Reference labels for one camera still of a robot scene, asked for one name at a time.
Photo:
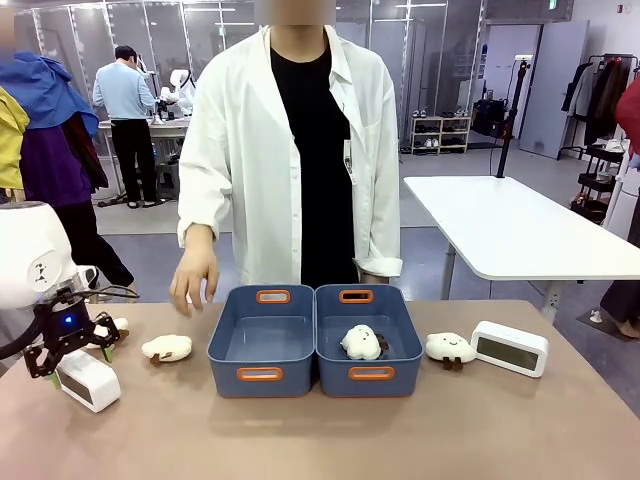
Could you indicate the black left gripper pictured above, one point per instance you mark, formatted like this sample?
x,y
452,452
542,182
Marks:
x,y
62,320

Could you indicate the white digital clock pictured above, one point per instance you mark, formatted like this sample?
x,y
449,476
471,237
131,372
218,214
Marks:
x,y
92,382
510,350

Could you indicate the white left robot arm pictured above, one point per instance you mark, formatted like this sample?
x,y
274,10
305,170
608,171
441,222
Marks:
x,y
30,250

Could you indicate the person's right forearm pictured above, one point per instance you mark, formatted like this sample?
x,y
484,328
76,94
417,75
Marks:
x,y
200,240

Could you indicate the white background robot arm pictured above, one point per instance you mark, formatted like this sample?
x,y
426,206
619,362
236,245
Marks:
x,y
180,92

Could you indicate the person's right hand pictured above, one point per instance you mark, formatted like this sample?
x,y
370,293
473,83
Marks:
x,y
192,280

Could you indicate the purple garment with black trousers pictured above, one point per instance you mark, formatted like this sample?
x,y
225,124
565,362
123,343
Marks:
x,y
50,170

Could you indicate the yellow hanging garment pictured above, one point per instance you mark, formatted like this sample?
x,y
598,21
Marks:
x,y
10,145

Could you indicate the white background work table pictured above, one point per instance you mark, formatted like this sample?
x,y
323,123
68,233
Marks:
x,y
165,127

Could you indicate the person in light blue shirt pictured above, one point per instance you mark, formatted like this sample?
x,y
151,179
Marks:
x,y
122,100

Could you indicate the blue hanging garment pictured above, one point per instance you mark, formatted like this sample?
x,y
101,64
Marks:
x,y
45,95

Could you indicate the person in white shirt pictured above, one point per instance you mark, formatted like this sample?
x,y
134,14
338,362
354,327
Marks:
x,y
240,150

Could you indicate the white badge tag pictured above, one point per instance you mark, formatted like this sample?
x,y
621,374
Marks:
x,y
349,162

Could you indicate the wooden shoe rack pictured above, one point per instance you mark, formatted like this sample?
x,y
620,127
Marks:
x,y
440,134

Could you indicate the white side table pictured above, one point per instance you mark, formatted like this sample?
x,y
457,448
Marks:
x,y
515,225

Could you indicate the black trolley cart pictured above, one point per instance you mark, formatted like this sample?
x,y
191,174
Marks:
x,y
600,180

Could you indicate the clothes rack with coats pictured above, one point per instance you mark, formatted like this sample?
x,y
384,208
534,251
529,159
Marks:
x,y
600,95

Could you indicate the red garment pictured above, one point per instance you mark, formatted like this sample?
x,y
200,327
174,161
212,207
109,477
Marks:
x,y
629,115

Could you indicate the black camera pole stand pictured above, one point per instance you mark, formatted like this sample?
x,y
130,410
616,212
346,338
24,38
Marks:
x,y
510,115

